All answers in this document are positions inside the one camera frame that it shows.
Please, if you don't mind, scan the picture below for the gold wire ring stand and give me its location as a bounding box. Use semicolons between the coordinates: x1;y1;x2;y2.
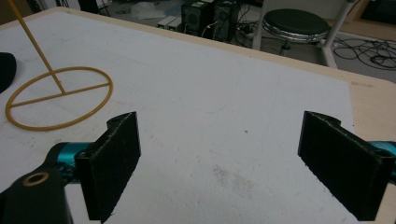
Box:
5;0;114;132

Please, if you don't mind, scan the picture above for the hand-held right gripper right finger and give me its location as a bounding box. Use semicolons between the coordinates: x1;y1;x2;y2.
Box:
297;110;396;222

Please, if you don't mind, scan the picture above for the small white device box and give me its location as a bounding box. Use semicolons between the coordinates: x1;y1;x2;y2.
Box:
157;15;183;33

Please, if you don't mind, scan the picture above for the round black stool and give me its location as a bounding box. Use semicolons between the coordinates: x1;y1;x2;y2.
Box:
262;8;331;57

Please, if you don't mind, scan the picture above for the black cap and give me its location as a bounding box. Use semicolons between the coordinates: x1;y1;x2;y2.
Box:
0;51;18;94

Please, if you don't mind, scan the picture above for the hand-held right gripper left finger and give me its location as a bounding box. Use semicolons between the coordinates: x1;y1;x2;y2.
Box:
45;111;142;224

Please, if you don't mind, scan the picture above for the tangle of black cables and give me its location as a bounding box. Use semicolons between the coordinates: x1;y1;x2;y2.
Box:
332;35;396;71

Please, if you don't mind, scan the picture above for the black computer tower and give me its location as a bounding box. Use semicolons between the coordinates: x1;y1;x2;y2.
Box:
180;1;216;37
212;0;241;44

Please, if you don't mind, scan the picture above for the white metal frame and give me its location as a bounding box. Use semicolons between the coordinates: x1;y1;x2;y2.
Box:
251;0;359;69

